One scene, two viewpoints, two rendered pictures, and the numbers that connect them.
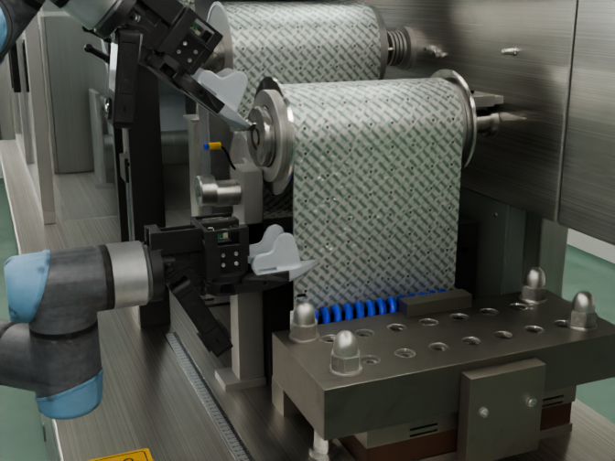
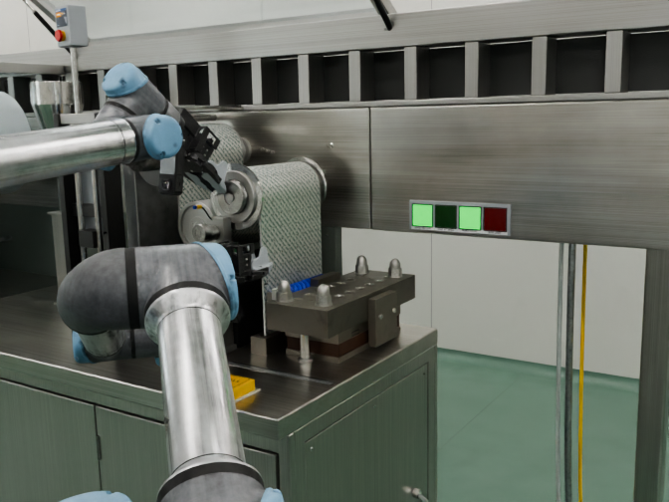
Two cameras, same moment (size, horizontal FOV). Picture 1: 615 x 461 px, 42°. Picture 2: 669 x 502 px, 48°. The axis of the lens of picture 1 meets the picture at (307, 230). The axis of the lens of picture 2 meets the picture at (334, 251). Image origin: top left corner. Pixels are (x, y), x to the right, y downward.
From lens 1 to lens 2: 0.95 m
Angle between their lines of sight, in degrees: 35
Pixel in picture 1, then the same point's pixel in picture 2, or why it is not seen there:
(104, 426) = not seen: hidden behind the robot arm
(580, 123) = (379, 176)
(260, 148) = (236, 203)
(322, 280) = (273, 274)
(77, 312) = not seen: hidden behind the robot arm
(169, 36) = (199, 141)
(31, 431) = not seen: outside the picture
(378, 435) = (341, 337)
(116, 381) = (147, 367)
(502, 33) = (321, 136)
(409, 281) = (306, 272)
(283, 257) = (263, 260)
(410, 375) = (352, 301)
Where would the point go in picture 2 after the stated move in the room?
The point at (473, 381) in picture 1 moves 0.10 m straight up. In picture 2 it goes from (376, 301) to (375, 256)
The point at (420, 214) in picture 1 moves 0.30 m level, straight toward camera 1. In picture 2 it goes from (308, 233) to (369, 252)
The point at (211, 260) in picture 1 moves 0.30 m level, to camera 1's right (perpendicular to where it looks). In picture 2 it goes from (240, 262) to (356, 245)
